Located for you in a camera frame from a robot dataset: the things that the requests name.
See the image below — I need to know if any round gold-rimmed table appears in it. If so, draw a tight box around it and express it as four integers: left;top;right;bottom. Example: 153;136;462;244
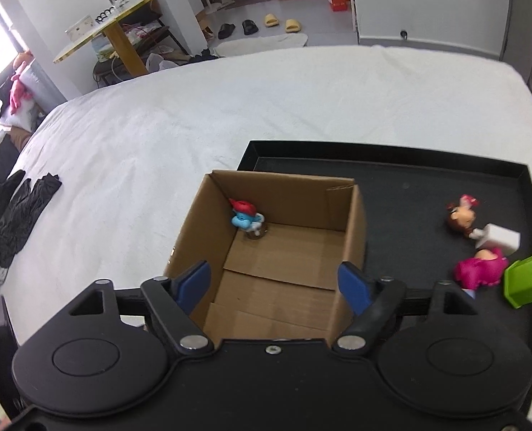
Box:
53;0;168;77

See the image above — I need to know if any blue figurine with red hat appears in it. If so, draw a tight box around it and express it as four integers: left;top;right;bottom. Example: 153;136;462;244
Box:
229;198;269;240

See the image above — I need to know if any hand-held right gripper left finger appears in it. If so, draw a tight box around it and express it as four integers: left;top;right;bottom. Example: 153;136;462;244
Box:
67;260;215;353

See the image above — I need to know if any pink-haired toy figurine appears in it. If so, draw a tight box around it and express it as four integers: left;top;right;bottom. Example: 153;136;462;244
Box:
454;248;509;299

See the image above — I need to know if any white plug charger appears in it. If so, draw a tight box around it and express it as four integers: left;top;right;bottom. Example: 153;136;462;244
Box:
470;223;521;254

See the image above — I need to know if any brown cardboard box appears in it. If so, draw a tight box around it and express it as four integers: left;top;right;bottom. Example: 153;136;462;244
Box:
163;170;368;342

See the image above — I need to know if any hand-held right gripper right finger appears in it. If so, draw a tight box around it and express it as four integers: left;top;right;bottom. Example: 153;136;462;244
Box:
331;261;480;352

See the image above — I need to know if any green cube block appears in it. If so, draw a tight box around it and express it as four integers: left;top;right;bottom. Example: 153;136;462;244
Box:
504;251;532;308

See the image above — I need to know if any pink plush toy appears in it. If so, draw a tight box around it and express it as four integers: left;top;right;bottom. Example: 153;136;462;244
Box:
9;51;34;115

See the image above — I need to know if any brown-haired toy figurine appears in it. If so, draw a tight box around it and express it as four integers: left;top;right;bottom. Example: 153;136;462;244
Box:
446;194;481;240

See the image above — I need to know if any small white box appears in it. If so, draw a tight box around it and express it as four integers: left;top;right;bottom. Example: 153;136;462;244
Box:
65;15;94;40

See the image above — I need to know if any black rectangular tray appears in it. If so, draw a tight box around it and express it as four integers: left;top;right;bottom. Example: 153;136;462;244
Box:
237;140;532;324

